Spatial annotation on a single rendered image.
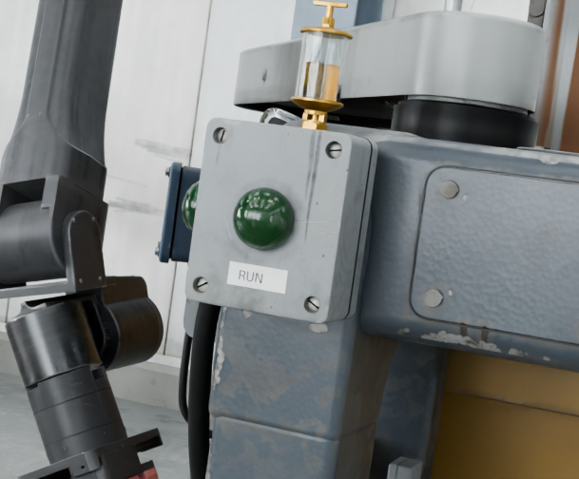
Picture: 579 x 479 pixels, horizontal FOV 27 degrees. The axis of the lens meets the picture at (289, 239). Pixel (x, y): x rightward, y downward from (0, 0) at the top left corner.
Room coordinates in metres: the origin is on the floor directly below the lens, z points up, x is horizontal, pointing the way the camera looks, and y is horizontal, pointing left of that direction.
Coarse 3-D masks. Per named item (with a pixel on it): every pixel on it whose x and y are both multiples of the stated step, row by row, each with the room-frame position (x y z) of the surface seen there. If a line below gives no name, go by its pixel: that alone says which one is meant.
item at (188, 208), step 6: (192, 186) 0.59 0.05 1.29; (198, 186) 0.59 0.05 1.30; (186, 192) 0.60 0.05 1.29; (192, 192) 0.59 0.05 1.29; (186, 198) 0.59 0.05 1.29; (192, 198) 0.59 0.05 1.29; (186, 204) 0.59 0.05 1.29; (192, 204) 0.59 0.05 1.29; (186, 210) 0.59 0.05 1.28; (192, 210) 0.59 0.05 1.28; (186, 216) 0.59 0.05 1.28; (192, 216) 0.59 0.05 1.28; (186, 222) 0.59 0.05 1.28; (192, 222) 0.59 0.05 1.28; (192, 228) 0.59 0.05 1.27
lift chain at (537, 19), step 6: (534, 0) 1.13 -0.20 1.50; (540, 0) 1.13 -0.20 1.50; (546, 0) 1.14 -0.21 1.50; (534, 6) 1.13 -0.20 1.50; (540, 6) 1.12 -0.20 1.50; (534, 12) 1.13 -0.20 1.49; (540, 12) 1.12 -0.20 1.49; (528, 18) 1.13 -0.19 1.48; (534, 18) 1.13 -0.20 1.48; (540, 18) 1.13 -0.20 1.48; (534, 24) 1.13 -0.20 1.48; (540, 24) 1.12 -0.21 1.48
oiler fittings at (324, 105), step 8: (328, 8) 0.65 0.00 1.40; (328, 16) 0.65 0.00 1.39; (328, 24) 0.65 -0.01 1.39; (328, 32) 0.64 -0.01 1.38; (336, 32) 0.64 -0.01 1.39; (344, 32) 0.64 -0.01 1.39; (296, 104) 0.65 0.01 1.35; (304, 104) 0.64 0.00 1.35; (312, 104) 0.64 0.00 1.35; (320, 104) 0.64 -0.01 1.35; (328, 104) 0.64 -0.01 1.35; (336, 104) 0.64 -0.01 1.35; (304, 112) 0.65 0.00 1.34; (312, 112) 0.64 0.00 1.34; (320, 112) 0.64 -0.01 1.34; (304, 120) 0.65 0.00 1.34; (312, 120) 0.64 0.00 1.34; (320, 120) 0.65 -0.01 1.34; (312, 128) 0.64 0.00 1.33; (320, 128) 0.64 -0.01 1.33
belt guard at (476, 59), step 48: (288, 48) 0.97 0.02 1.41; (384, 48) 0.77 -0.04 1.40; (432, 48) 0.71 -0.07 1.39; (480, 48) 0.70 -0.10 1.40; (528, 48) 0.71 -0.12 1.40; (240, 96) 1.09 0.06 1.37; (288, 96) 0.95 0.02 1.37; (384, 96) 0.91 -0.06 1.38; (432, 96) 0.72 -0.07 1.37; (480, 96) 0.70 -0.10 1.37; (528, 96) 0.72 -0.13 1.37
